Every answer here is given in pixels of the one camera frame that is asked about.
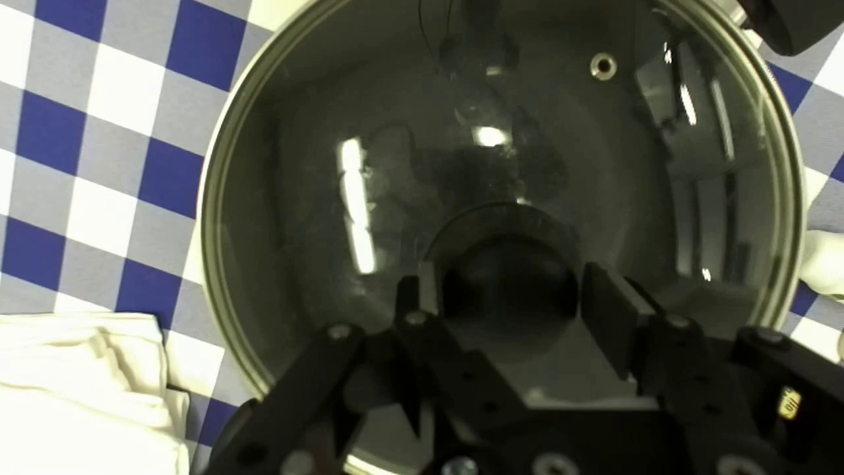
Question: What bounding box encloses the black cooking pot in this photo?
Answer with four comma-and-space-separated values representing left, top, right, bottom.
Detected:
738, 0, 844, 56

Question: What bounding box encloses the folded white towel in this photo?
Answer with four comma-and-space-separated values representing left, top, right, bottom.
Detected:
0, 314, 189, 475

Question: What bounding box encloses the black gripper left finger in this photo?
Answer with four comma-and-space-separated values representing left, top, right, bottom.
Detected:
204, 278, 528, 475

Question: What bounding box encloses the blue white checkered tablecloth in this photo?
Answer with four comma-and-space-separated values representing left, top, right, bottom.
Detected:
0, 0, 844, 475

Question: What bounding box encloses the glass lid with black knob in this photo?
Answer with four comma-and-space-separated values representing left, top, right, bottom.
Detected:
201, 0, 805, 475

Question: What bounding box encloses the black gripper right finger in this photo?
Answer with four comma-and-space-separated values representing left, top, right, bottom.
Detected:
581, 265, 844, 475

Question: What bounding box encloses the white cup lying down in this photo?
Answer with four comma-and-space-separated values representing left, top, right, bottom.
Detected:
800, 229, 844, 302

